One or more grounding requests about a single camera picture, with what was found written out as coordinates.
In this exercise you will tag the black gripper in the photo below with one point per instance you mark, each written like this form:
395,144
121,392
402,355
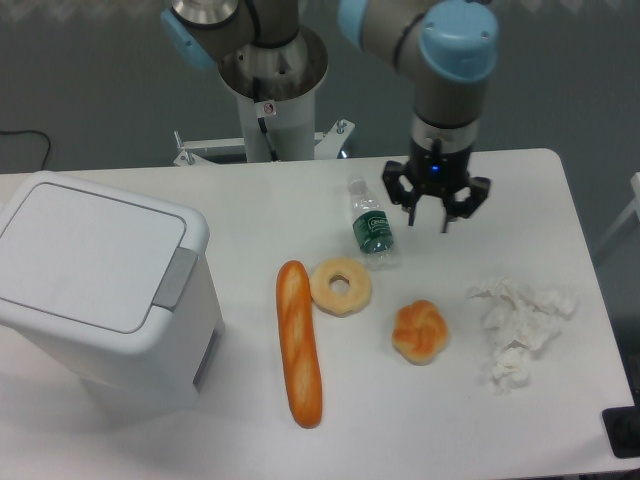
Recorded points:
437,166

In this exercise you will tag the white push-lid trash can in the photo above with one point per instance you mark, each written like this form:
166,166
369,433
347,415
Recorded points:
113,285

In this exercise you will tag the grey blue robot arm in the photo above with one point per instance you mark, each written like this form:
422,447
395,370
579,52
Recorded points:
447,49

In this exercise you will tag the green label water bottle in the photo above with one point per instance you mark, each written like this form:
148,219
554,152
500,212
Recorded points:
371,227

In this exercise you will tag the round twisted bread roll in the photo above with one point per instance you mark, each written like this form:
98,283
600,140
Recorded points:
420,332

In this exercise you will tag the crumpled white tissue paper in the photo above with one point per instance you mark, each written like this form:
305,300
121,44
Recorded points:
519,323

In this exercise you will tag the long orange baguette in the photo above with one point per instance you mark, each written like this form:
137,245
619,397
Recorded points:
298,346

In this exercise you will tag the black device at edge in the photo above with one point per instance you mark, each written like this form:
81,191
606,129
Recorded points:
622,428

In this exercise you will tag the white metal base frame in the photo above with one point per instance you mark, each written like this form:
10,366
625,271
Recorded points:
327,145

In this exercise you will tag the pale ring donut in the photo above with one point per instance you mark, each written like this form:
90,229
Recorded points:
341,286

